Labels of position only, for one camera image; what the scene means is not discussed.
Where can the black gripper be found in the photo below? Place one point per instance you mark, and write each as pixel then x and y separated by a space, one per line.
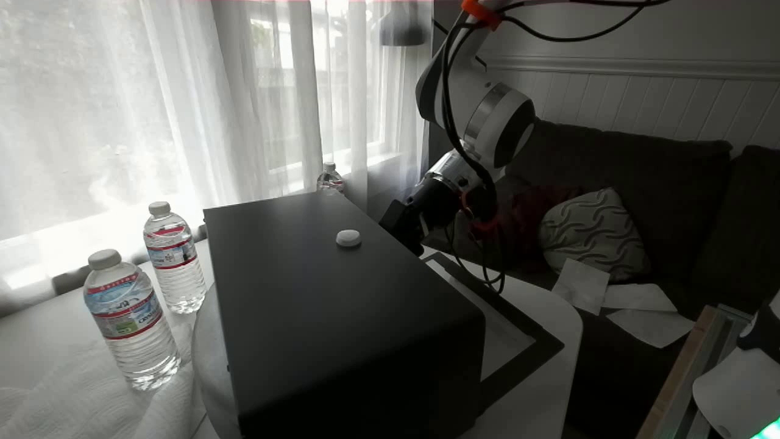
pixel 430 204

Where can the black box oven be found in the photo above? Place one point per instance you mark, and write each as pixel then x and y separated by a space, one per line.
pixel 325 325

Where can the white round cap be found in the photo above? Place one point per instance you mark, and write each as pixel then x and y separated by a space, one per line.
pixel 349 238

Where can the red cloth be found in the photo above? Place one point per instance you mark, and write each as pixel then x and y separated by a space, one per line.
pixel 519 214

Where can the small glass bottle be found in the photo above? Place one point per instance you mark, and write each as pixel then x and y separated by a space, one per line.
pixel 329 177

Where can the grey patterned pillow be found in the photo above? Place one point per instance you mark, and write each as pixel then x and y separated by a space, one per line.
pixel 595 233

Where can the white crumpled paper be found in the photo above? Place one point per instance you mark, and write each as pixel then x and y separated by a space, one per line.
pixel 618 300

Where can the dark grey sofa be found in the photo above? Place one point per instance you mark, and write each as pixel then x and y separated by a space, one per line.
pixel 665 211

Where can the small clear water bottle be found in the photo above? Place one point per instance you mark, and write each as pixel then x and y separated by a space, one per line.
pixel 173 260

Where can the white sheer curtain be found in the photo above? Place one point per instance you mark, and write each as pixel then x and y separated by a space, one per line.
pixel 161 105

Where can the large clear water bottle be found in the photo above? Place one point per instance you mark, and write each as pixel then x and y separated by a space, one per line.
pixel 130 321

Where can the white round object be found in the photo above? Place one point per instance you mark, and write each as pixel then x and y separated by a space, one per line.
pixel 735 394

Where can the white table cloth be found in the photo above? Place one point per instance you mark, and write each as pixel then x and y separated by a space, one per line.
pixel 73 373

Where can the wooden picture frame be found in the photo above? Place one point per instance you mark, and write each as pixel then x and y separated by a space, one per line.
pixel 682 378

